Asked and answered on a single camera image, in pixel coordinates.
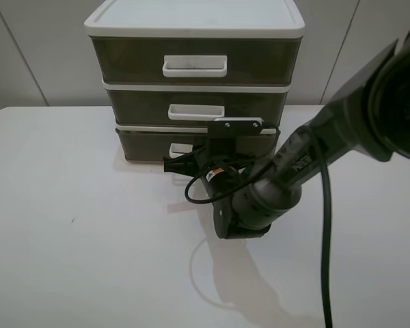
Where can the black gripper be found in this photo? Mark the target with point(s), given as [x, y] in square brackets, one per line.
[220, 174]

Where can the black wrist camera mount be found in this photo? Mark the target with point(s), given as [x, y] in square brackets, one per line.
[222, 134]

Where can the dark translucent drawer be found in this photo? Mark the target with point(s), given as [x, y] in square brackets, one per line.
[197, 61]
[154, 146]
[163, 108]

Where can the white drawer cabinet frame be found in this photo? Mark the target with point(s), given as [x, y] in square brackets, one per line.
[196, 19]

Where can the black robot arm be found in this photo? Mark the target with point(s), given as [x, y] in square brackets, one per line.
[369, 114]

